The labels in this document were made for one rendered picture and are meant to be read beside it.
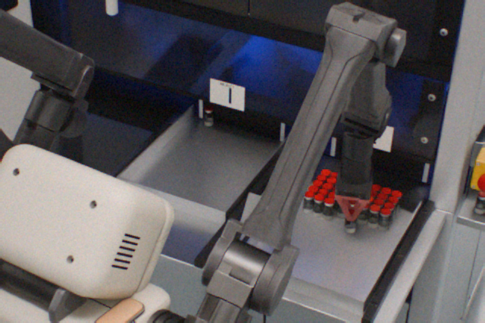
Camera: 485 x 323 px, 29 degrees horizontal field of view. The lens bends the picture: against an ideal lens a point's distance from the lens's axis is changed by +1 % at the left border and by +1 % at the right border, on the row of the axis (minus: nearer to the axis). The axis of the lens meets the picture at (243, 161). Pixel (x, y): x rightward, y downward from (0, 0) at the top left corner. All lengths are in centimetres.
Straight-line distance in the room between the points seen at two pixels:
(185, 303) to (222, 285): 131
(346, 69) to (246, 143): 93
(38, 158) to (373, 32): 47
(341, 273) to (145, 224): 69
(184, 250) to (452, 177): 57
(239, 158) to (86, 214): 97
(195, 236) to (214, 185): 17
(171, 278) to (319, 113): 132
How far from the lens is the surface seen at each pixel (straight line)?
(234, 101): 207
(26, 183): 122
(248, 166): 208
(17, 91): 221
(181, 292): 250
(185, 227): 190
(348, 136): 173
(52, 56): 140
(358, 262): 184
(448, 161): 194
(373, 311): 172
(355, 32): 125
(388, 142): 196
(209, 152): 212
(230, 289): 121
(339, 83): 124
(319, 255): 185
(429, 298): 216
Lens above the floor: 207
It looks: 35 degrees down
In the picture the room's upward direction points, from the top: 2 degrees clockwise
